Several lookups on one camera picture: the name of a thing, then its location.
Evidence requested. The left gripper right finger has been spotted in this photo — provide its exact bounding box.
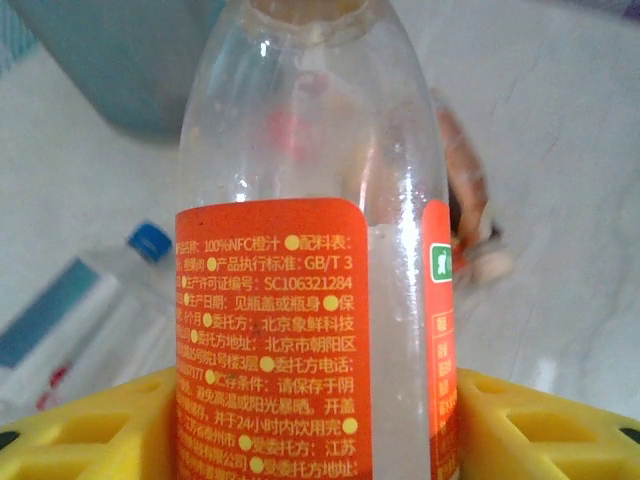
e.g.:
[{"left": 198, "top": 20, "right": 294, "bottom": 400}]
[{"left": 454, "top": 367, "right": 640, "bottom": 480}]

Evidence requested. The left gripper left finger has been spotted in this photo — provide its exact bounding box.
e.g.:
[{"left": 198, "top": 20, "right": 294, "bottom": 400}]
[{"left": 0, "top": 367, "right": 179, "bottom": 480}]

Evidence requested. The orange label bottle brown cap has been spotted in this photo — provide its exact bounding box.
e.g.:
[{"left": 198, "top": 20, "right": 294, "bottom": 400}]
[{"left": 172, "top": 0, "right": 459, "bottom": 480}]

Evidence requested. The grey mesh waste bin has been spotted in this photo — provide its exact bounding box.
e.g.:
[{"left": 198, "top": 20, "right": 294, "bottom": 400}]
[{"left": 9, "top": 0, "right": 229, "bottom": 137}]

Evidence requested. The blue label bottle blue cap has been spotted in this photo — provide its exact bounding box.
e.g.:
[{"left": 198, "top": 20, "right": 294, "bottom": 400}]
[{"left": 0, "top": 219, "right": 176, "bottom": 416}]

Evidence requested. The brown label bottle white cap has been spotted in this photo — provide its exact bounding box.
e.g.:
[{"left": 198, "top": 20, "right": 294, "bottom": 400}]
[{"left": 432, "top": 87, "right": 514, "bottom": 284}]

